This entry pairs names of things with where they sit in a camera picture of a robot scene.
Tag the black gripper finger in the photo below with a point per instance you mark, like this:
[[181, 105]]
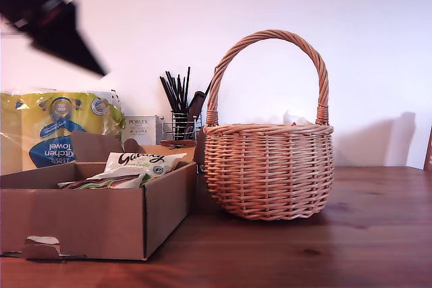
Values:
[[74, 31], [54, 43]]

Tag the white Galaxy egg bag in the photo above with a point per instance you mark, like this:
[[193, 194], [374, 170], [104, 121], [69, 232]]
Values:
[[135, 160]]

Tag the Galaxy mint egg bag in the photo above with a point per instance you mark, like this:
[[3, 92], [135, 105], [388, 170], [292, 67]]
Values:
[[111, 181]]

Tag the white Porlex box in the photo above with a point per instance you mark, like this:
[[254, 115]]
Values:
[[140, 129]]

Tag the brown cardboard box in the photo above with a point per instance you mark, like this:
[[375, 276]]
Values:
[[84, 220]]

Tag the woven wicker basket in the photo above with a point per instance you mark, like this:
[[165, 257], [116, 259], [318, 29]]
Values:
[[270, 173]]

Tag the yellow kitchen towel pack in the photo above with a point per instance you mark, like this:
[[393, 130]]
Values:
[[50, 122]]

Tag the black chopstick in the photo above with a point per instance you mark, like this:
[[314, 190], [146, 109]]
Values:
[[166, 94], [208, 87], [172, 91], [186, 89]]

